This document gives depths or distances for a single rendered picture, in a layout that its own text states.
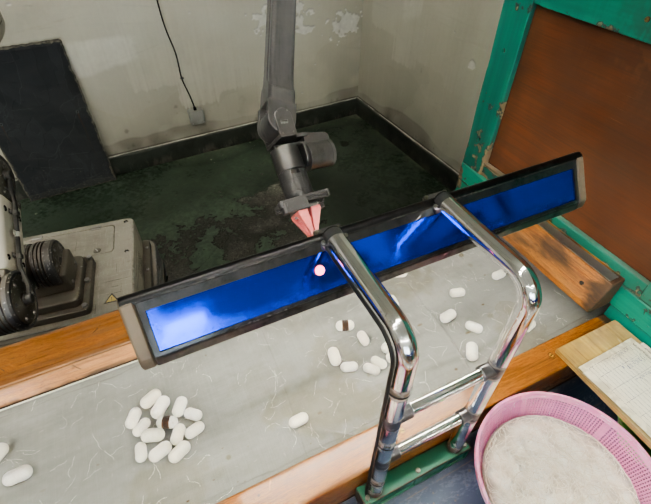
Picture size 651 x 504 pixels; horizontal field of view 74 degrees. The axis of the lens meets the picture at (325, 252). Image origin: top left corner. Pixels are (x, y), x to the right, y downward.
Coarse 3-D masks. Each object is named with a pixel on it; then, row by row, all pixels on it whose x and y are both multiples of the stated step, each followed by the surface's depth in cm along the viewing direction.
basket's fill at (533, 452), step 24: (504, 432) 70; (528, 432) 70; (552, 432) 70; (576, 432) 71; (504, 456) 67; (528, 456) 67; (552, 456) 68; (576, 456) 67; (600, 456) 67; (504, 480) 65; (528, 480) 65; (552, 480) 65; (576, 480) 65; (600, 480) 65; (624, 480) 66
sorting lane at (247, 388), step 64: (320, 320) 85; (576, 320) 85; (128, 384) 75; (192, 384) 75; (256, 384) 75; (320, 384) 75; (384, 384) 75; (64, 448) 68; (128, 448) 68; (192, 448) 68; (256, 448) 68; (320, 448) 68
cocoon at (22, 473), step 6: (18, 468) 64; (24, 468) 64; (30, 468) 64; (6, 474) 63; (12, 474) 63; (18, 474) 63; (24, 474) 63; (30, 474) 64; (6, 480) 62; (12, 480) 63; (18, 480) 63; (24, 480) 64
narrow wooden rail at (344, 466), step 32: (608, 320) 82; (544, 352) 77; (512, 384) 73; (544, 384) 77; (416, 416) 69; (448, 416) 69; (480, 416) 72; (352, 448) 65; (416, 448) 67; (288, 480) 62; (320, 480) 62; (352, 480) 63
